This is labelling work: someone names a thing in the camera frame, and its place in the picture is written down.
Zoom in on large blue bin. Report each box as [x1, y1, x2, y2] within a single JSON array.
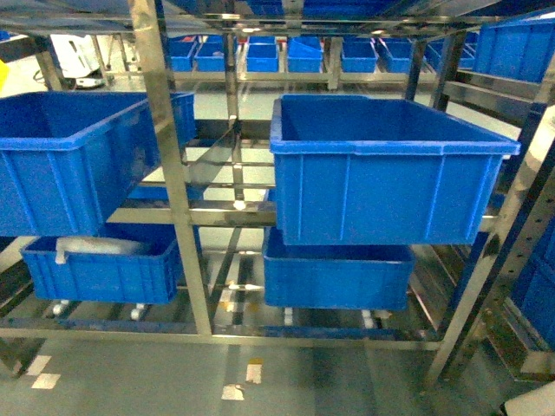
[[0, 90, 197, 237], [270, 94, 520, 245]]

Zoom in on lower right blue bin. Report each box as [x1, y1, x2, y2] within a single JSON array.
[[263, 227, 415, 310]]

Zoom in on lower left blue bin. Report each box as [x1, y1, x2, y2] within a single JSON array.
[[21, 224, 185, 304]]

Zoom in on white container in bin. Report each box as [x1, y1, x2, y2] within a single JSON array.
[[55, 237, 151, 264]]

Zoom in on stainless steel rack frame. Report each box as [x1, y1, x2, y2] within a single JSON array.
[[1, 1, 554, 385]]

